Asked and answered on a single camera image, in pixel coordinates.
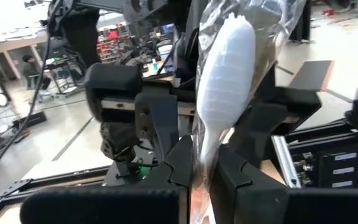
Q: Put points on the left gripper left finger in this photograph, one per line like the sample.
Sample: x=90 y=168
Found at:
x=120 y=205

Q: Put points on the white lidded wipes canister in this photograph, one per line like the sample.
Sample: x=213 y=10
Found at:
x=166 y=54

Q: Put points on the person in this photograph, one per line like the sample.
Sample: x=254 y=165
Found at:
x=33 y=73

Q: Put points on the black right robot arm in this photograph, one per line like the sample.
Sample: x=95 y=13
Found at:
x=79 y=31

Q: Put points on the pale white toothbrush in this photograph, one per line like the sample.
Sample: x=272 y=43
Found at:
x=225 y=77

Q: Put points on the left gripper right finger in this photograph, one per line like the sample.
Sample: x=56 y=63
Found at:
x=259 y=202

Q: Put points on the red parts shelf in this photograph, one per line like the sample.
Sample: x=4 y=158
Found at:
x=113 y=43

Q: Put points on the black floor box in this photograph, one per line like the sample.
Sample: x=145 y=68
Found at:
x=30 y=119

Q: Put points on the teal mouthwash bottle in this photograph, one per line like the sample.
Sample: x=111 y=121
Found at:
x=155 y=64

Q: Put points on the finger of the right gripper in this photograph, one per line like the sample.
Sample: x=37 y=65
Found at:
x=157 y=121
x=278 y=109

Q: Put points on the black floor mat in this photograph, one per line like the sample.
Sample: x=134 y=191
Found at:
x=309 y=76

